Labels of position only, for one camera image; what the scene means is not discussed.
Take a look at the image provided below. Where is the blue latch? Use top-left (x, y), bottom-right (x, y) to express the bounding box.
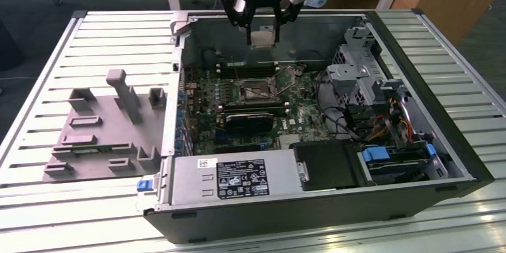
top-left (136, 177), bottom-right (154, 192)

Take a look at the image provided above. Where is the green RAM stick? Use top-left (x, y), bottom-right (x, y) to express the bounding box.
top-left (72, 145), bottom-right (134, 152)

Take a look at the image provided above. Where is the hard disk in blue carrier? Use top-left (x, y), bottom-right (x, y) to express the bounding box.
top-left (358, 143), bottom-right (438, 184)

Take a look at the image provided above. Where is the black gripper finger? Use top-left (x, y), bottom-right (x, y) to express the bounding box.
top-left (273, 0), bottom-right (306, 44)
top-left (218, 0), bottom-right (257, 46)

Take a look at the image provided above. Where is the black graphics card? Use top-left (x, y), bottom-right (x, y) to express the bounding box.
top-left (224, 113), bottom-right (274, 140)

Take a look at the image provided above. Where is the metal socket cover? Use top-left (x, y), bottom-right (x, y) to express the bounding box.
top-left (271, 65), bottom-right (306, 94)

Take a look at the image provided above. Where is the silver metal drive cage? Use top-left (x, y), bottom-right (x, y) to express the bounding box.
top-left (327, 26), bottom-right (398, 106)

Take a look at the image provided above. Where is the silver square CPU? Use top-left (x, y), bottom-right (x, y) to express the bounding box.
top-left (251, 30), bottom-right (275, 49)

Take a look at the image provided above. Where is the grey parts rack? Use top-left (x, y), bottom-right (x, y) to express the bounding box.
top-left (42, 68), bottom-right (170, 183)

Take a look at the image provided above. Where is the coloured power wire bundle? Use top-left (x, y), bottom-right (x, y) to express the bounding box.
top-left (367, 110), bottom-right (417, 144)

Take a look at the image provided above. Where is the metal locking lever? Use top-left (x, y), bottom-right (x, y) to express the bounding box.
top-left (232, 59), bottom-right (243, 85)

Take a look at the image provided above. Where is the CPU socket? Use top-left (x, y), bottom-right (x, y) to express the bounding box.
top-left (235, 78), bottom-right (274, 101)

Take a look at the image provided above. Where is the silver power supply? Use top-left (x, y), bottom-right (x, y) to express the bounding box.
top-left (168, 151), bottom-right (310, 206)

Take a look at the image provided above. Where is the black RAM slot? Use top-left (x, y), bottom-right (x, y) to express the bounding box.
top-left (218, 68), bottom-right (278, 78)
top-left (216, 62), bottom-right (278, 69)
top-left (223, 102), bottom-right (290, 109)
top-left (224, 107), bottom-right (290, 115)

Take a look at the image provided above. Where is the silver chipset heatsink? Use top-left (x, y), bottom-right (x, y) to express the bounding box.
top-left (278, 134), bottom-right (303, 149)

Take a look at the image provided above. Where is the green motherboard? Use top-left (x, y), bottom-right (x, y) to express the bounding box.
top-left (179, 63), bottom-right (337, 156)

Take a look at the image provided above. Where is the black wire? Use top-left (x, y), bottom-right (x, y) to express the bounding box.
top-left (323, 107), bottom-right (362, 142)

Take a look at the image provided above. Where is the black open PC case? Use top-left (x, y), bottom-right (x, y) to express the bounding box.
top-left (136, 9), bottom-right (496, 245)

